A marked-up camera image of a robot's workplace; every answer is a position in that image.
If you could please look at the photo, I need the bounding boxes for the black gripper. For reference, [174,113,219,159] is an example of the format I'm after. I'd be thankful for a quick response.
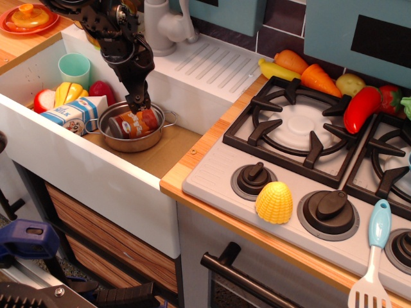
[99,35,155,113]

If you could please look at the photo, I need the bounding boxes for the orange beans can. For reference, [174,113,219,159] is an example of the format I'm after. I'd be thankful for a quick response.
[108,109,159,139]

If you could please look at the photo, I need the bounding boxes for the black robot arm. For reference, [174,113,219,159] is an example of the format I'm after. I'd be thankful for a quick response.
[41,1,155,114]

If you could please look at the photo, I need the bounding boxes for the orange transparent pot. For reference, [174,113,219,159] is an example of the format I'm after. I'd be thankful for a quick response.
[74,21,100,50]

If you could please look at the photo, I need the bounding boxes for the red tomato toy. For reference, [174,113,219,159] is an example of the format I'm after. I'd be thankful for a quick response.
[89,80,117,107]

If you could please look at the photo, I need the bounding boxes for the blue white milk carton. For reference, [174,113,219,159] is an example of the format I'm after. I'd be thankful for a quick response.
[41,96,108,136]

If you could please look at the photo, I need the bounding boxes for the white toy sink basin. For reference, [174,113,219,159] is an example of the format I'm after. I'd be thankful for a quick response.
[1,26,260,258]

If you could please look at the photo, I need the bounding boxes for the mint green cup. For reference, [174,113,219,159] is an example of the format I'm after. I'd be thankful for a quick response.
[58,53,91,90]

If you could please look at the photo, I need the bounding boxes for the grey toy faucet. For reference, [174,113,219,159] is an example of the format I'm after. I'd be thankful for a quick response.
[144,0,199,57]

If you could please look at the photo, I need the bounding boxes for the yellow bell pepper toy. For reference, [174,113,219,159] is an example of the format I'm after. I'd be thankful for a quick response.
[55,81,89,107]

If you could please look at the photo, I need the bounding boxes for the yellow banana toy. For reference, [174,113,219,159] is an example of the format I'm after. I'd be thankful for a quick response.
[258,58,301,81]

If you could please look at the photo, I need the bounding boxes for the left black stove knob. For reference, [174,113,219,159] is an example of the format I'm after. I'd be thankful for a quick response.
[231,162,277,201]

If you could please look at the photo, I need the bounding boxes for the black stove knob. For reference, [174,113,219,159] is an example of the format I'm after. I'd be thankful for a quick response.
[231,162,277,201]
[297,190,360,242]
[385,228,410,275]

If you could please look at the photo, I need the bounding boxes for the orange plate with lid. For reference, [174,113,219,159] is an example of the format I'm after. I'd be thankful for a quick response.
[1,4,59,35]

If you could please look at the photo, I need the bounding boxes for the black left burner grate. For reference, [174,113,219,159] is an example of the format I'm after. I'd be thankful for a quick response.
[223,77,370,189]

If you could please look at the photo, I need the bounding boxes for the black burner grate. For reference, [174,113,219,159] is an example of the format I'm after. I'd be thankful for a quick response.
[344,113,410,220]
[223,77,370,189]

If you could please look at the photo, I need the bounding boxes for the small orange carrot toy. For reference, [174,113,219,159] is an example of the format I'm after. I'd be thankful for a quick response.
[274,49,309,74]

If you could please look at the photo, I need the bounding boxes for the yellow corn cob toy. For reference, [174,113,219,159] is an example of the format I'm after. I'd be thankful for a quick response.
[256,181,293,224]

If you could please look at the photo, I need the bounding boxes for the large orange carrot toy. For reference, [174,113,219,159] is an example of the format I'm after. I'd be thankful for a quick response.
[301,64,342,98]

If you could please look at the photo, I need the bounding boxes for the blue clamp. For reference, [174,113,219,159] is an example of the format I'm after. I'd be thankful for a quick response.
[1,219,60,259]

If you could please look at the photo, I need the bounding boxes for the yellow potato toy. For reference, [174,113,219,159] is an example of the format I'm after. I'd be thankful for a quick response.
[336,73,366,98]

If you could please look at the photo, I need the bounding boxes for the middle black stove knob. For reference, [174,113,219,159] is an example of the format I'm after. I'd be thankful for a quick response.
[297,190,360,242]

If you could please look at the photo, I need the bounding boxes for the red chili pepper toy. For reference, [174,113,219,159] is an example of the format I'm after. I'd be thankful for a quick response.
[344,86,382,134]

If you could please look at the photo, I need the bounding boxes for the red strawberry toy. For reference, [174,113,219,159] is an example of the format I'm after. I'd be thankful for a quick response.
[378,85,403,115]

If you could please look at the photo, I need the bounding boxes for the black right burner grate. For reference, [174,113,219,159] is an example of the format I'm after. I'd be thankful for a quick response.
[344,113,410,220]

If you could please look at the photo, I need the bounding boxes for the green leafy toy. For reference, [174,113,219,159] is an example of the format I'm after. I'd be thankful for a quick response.
[400,97,411,120]

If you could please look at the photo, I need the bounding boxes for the blue white toy spatula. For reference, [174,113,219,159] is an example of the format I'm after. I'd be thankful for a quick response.
[347,199,392,307]

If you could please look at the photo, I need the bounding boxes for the right black stove knob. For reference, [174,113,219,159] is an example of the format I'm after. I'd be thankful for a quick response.
[385,228,410,275]

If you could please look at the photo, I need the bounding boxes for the steel pot with handles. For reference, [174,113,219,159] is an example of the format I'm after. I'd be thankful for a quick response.
[91,102,177,153]

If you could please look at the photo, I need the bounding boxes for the black oven door handle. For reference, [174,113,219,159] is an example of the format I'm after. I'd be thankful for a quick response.
[200,242,301,307]

